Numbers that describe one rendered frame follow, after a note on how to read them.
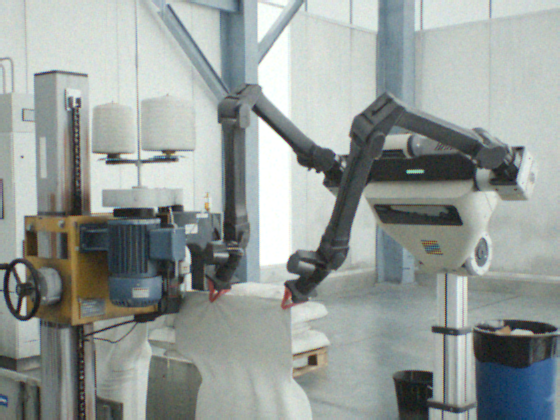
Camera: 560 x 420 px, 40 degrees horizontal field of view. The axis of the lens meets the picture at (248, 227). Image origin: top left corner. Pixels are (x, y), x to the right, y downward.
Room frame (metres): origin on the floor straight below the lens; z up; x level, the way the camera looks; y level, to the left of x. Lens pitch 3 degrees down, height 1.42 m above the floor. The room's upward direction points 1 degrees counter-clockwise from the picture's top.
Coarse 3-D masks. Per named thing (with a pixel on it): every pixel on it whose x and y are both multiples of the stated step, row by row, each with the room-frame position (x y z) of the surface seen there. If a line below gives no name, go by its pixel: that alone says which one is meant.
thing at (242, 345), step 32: (192, 320) 2.49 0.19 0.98; (224, 320) 2.39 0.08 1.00; (256, 320) 2.31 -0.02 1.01; (288, 320) 2.23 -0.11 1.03; (192, 352) 2.49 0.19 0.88; (224, 352) 2.39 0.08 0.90; (256, 352) 2.31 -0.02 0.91; (288, 352) 2.23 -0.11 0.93; (224, 384) 2.30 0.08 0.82; (256, 384) 2.23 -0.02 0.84; (288, 384) 2.21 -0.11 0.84; (224, 416) 2.28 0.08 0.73; (256, 416) 2.19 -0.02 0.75; (288, 416) 2.15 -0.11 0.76
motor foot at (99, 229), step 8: (80, 224) 2.20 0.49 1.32; (88, 224) 2.22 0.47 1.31; (96, 224) 2.24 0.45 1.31; (104, 224) 2.26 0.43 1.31; (80, 232) 2.20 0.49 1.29; (88, 232) 2.21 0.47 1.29; (96, 232) 2.20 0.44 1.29; (104, 232) 2.19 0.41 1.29; (80, 240) 2.20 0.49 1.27; (88, 240) 2.22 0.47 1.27; (96, 240) 2.21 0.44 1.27; (104, 240) 2.19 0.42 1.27; (80, 248) 2.20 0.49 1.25; (88, 248) 2.20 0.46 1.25; (96, 248) 2.19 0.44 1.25; (104, 248) 2.18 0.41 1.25
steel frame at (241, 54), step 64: (192, 0) 7.88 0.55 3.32; (256, 0) 8.39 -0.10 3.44; (384, 0) 10.95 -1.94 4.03; (192, 64) 7.99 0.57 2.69; (256, 64) 8.39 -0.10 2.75; (384, 64) 10.95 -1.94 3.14; (256, 128) 8.38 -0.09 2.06; (256, 192) 8.37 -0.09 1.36; (256, 256) 8.37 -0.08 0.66; (384, 256) 10.94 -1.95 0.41
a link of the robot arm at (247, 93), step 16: (240, 96) 2.24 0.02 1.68; (256, 96) 2.26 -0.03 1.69; (224, 112) 2.26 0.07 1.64; (256, 112) 2.32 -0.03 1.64; (272, 112) 2.33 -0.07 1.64; (272, 128) 2.38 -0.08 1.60; (288, 128) 2.39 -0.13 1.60; (288, 144) 2.44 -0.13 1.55; (304, 144) 2.44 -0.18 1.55; (320, 160) 2.46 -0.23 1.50
